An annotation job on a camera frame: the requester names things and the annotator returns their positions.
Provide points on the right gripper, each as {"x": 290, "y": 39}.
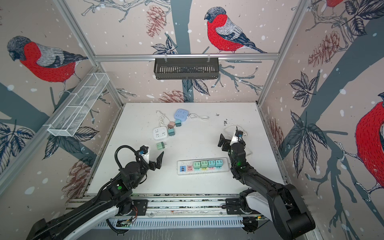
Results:
{"x": 223, "y": 140}

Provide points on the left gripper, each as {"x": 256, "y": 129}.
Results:
{"x": 159, "y": 159}

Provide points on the long white power strip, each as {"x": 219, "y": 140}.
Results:
{"x": 185, "y": 167}

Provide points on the light green plug adapter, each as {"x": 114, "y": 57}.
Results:
{"x": 204, "y": 164}

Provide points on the blue square power socket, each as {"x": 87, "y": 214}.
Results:
{"x": 181, "y": 115}

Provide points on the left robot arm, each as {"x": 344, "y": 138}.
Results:
{"x": 113, "y": 198}

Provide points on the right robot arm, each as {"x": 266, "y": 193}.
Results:
{"x": 289, "y": 213}

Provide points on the pink plug adapter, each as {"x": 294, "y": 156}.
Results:
{"x": 171, "y": 125}

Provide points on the dark teal plug adapter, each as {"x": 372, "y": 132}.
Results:
{"x": 178, "y": 123}

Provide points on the white square power socket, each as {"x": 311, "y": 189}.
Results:
{"x": 160, "y": 133}

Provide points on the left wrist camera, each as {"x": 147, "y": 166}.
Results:
{"x": 144, "y": 153}

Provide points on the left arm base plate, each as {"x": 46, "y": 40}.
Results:
{"x": 139, "y": 207}

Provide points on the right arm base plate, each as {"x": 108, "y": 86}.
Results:
{"x": 233, "y": 207}

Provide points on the black wall basket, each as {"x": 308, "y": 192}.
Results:
{"x": 186, "y": 69}

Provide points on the white wire mesh shelf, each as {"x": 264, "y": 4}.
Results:
{"x": 81, "y": 102}

